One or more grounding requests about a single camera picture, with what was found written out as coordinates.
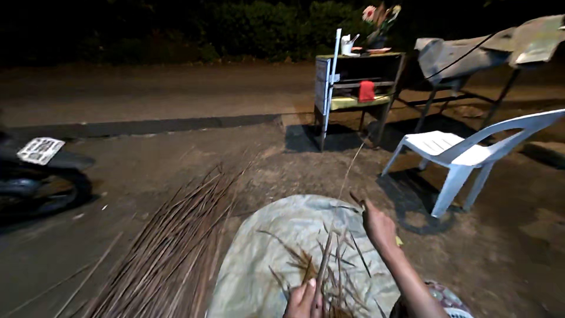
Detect pale green woven sack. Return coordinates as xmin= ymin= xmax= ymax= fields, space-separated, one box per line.
xmin=207 ymin=194 xmax=401 ymax=318

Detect black cable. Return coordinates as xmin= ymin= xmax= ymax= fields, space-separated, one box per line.
xmin=375 ymin=34 xmax=496 ymax=99

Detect white plastic chair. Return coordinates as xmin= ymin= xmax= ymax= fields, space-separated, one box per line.
xmin=381 ymin=109 xmax=565 ymax=219

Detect wooden stall cabinet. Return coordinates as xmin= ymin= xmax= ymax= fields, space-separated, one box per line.
xmin=314 ymin=4 xmax=406 ymax=153

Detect long brown palm stalk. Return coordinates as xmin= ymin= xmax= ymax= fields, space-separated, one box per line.
xmin=314 ymin=136 xmax=370 ymax=306

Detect scattered heap of leaf shavings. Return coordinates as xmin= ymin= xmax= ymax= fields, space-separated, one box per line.
xmin=257 ymin=223 xmax=386 ymax=318

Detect green bushes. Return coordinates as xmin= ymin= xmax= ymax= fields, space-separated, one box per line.
xmin=79 ymin=0 xmax=367 ymax=63

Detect person's left hand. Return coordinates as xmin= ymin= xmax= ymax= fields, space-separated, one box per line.
xmin=284 ymin=278 xmax=325 ymax=318

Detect tarp-covered wooden table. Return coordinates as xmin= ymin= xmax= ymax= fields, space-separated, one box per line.
xmin=393 ymin=15 xmax=565 ymax=134

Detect black motorcycle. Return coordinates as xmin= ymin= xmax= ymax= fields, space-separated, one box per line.
xmin=0 ymin=126 xmax=96 ymax=227

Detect pile of brown palm sticks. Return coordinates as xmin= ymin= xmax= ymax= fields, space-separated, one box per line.
xmin=82 ymin=160 xmax=257 ymax=318

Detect single pale stick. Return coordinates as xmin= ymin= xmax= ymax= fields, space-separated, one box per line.
xmin=4 ymin=264 xmax=91 ymax=315
xmin=54 ymin=232 xmax=123 ymax=318

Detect person's right forearm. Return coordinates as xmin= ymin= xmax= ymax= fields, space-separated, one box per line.
xmin=382 ymin=243 xmax=449 ymax=318

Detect person's right hand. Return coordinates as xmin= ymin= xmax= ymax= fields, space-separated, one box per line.
xmin=362 ymin=198 xmax=399 ymax=257

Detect person's legs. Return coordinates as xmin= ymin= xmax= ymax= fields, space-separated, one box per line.
xmin=390 ymin=280 xmax=474 ymax=318

